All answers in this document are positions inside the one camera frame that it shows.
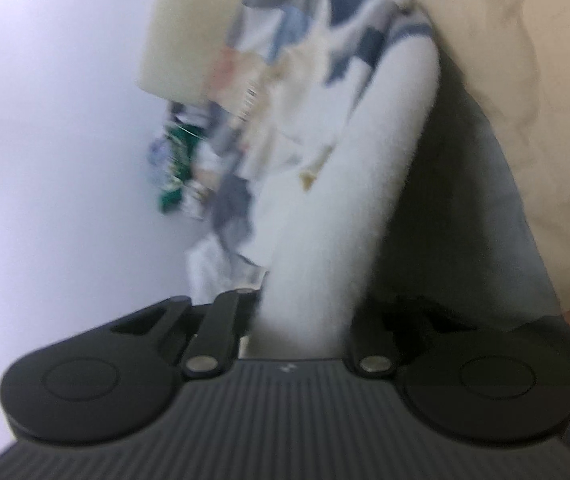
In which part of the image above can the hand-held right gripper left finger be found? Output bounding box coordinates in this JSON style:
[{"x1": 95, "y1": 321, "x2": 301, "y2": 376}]
[{"x1": 110, "y1": 287, "x2": 262, "y2": 379}]

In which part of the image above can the white crumpled cloth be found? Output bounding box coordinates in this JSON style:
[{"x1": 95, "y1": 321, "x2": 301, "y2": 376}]
[{"x1": 185, "y1": 234, "x2": 268, "y2": 302}]

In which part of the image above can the green printed bag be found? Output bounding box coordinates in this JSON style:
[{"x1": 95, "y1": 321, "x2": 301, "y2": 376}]
[{"x1": 157, "y1": 125, "x2": 201, "y2": 213}]

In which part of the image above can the cream quilted headboard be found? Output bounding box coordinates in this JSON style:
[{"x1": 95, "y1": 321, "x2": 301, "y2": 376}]
[{"x1": 137, "y1": 0, "x2": 261, "y2": 107}]

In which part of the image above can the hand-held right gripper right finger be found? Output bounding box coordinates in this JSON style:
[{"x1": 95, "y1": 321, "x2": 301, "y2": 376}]
[{"x1": 347, "y1": 302, "x2": 476, "y2": 378}]

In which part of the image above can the patchwork checked blanket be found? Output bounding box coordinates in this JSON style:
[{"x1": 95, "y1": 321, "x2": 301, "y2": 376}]
[{"x1": 205, "y1": 0, "x2": 570, "y2": 361}]

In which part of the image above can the white navy grey striped sweater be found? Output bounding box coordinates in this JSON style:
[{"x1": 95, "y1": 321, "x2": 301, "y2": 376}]
[{"x1": 245, "y1": 0, "x2": 441, "y2": 361}]

